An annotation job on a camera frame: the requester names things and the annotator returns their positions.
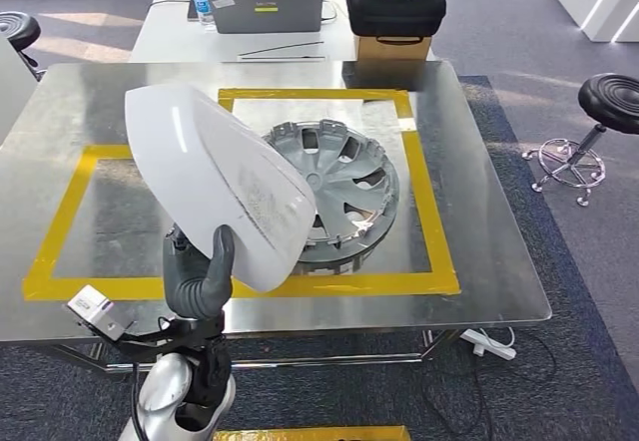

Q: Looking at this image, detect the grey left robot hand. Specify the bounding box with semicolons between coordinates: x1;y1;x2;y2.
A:
162;222;236;322

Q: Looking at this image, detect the white curved plastic part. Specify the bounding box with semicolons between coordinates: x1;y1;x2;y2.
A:
124;83;318;294

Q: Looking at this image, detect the stainless steel workbench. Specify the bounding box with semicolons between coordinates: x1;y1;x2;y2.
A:
0;59;552;373

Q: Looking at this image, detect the silver wheel hubcap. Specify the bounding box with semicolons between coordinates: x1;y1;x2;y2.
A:
261;118;401;275

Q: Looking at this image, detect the white desk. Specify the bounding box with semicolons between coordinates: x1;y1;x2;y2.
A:
128;0;440;64

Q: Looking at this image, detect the thin black rod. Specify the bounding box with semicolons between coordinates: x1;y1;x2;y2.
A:
238;40;326;58

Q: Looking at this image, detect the grey laptop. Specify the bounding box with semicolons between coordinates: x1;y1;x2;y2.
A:
200;0;326;35

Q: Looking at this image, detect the white partition panel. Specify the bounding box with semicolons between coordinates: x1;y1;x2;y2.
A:
0;34;39;145

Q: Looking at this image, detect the brown cardboard box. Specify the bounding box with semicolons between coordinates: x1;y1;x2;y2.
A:
354;33;433;63

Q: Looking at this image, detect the black stool chrome base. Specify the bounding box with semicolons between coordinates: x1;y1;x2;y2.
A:
521;72;639;208
0;11;46;83

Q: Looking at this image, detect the black carrying case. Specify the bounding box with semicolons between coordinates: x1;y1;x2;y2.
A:
345;0;448;38

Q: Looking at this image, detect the white power strip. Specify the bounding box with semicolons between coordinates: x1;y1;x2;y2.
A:
460;328;517;362

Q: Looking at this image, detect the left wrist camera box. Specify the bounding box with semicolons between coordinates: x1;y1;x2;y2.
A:
66;284;135;342

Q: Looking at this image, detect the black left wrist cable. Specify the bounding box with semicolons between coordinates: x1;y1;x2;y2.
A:
130;363;149;441

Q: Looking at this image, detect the black floor cable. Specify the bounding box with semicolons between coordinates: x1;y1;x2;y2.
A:
419;331;559;441

